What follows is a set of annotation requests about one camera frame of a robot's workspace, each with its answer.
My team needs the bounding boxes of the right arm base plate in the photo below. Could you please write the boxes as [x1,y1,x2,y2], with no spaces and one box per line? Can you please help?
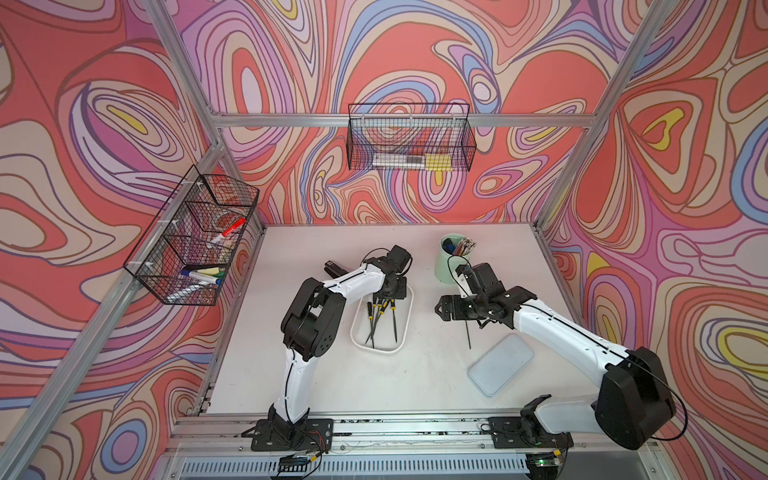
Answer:
[488,416,574,450]

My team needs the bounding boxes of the black wire basket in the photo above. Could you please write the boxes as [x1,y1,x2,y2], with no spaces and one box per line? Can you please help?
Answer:
[123,166,260,306]
[346,100,477,171]

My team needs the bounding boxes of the white plastic storage box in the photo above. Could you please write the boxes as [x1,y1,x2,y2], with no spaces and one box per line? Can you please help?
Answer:
[350,285,415,355]

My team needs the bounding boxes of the translucent box lid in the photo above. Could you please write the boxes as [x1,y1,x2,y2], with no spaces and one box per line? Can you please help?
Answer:
[467,334,534,398]

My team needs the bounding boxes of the file tool three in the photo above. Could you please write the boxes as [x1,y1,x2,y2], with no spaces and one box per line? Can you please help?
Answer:
[390,299,399,346]

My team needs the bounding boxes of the file tool four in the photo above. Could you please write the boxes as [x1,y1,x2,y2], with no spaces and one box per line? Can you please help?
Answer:
[372,297,382,329]

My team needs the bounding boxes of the file tool six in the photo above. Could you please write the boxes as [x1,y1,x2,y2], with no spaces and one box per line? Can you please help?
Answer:
[365,317,378,348]

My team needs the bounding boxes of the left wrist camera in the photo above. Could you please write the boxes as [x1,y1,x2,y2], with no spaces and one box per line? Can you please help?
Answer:
[387,245,412,275]

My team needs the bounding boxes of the blue white marker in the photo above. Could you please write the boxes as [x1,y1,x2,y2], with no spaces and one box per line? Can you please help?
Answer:
[180,270,222,285]

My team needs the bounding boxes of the file tool one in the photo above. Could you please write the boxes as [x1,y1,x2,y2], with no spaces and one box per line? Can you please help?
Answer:
[464,320,472,350]

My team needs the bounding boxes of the clear case in basket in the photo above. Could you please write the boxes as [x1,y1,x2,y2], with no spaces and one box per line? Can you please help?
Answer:
[372,153,426,170]

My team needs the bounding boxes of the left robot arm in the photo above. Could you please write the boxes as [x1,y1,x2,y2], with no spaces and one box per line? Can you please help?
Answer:
[268,246,412,439]

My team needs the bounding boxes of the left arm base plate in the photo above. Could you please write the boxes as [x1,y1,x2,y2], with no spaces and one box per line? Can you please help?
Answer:
[241,418,334,453]

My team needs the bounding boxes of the black wire basket back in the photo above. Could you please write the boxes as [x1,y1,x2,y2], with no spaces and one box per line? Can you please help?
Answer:
[346,100,477,171]

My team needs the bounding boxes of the green pen cup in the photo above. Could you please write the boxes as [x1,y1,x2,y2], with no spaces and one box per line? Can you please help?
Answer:
[434,234,468,284]

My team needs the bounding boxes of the red marker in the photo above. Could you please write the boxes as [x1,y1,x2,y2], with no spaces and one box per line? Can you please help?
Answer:
[211,217,246,245]

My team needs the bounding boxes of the pens in cup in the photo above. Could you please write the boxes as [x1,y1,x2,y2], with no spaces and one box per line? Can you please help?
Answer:
[441,237,476,257]

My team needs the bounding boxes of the black wire basket left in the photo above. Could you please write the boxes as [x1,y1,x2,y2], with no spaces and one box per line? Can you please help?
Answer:
[123,166,260,306]

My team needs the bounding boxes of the yellow box in basket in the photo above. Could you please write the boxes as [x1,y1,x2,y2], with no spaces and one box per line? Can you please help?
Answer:
[424,154,453,172]

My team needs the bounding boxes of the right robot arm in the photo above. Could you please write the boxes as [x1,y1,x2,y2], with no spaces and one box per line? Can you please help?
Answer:
[435,286,677,450]

